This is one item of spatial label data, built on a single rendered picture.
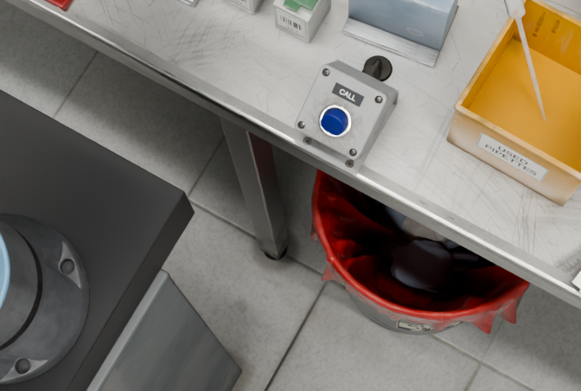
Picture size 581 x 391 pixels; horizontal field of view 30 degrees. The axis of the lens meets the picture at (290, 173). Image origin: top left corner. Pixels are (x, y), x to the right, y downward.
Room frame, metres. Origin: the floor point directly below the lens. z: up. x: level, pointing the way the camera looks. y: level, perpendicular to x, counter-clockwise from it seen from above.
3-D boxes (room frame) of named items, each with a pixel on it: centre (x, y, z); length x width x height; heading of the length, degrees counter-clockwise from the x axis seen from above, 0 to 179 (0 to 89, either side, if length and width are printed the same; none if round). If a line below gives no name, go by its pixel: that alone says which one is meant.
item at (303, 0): (0.47, -0.04, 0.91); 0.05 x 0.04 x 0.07; 143
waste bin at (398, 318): (0.39, -0.20, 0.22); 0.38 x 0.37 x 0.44; 53
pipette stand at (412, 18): (0.45, -0.13, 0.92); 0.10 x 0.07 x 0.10; 59
